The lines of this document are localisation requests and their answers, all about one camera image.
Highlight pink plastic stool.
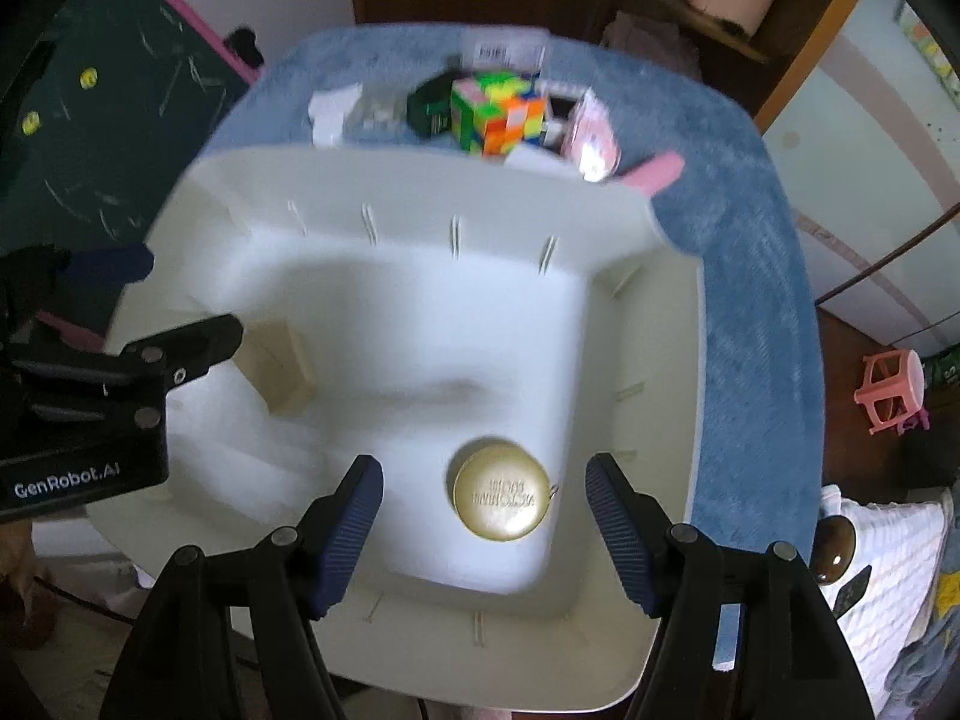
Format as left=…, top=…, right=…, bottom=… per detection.
left=859, top=349, right=931, bottom=436

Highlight green chalkboard with pink frame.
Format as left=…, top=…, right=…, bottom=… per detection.
left=0, top=0, right=260, bottom=256

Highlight greyish pink cloth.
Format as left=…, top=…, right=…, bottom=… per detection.
left=604, top=11, right=704, bottom=80

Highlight green jar with gold lid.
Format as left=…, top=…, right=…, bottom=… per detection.
left=407, top=75, right=462, bottom=139

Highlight white charger plug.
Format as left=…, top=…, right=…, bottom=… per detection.
left=310, top=86, right=362, bottom=149

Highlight gold round tape measure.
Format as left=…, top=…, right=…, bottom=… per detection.
left=450, top=441, right=560, bottom=541

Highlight white wardrobe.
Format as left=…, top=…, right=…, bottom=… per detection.
left=757, top=0, right=960, bottom=361

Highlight brown round object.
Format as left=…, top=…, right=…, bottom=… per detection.
left=812, top=517, right=857, bottom=586

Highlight clear plastic package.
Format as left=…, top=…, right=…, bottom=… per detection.
left=459, top=28, right=552, bottom=80

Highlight white plastic storage bin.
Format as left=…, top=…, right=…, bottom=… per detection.
left=84, top=144, right=706, bottom=713

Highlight multicoloured puzzle cube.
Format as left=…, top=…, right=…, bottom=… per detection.
left=450, top=69, right=548, bottom=158

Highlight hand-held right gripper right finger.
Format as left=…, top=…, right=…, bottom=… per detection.
left=585, top=452, right=875, bottom=720

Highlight black dark object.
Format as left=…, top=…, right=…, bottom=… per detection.
left=225, top=26, right=265, bottom=80

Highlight green bag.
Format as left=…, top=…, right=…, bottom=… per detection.
left=922, top=345, right=960, bottom=400

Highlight blue fleece blanket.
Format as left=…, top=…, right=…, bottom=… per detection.
left=202, top=21, right=826, bottom=672

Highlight white quilt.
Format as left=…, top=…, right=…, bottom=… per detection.
left=817, top=484, right=960, bottom=720

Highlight pink eraser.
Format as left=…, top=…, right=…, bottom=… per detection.
left=619, top=152, right=685, bottom=196

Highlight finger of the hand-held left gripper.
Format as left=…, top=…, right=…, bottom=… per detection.
left=0, top=242, right=155, bottom=338
left=15, top=313, right=245, bottom=430

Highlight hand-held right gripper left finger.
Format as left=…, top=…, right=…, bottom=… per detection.
left=101, top=454, right=385, bottom=720

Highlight person's left forearm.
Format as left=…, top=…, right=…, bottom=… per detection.
left=0, top=519, right=61, bottom=650

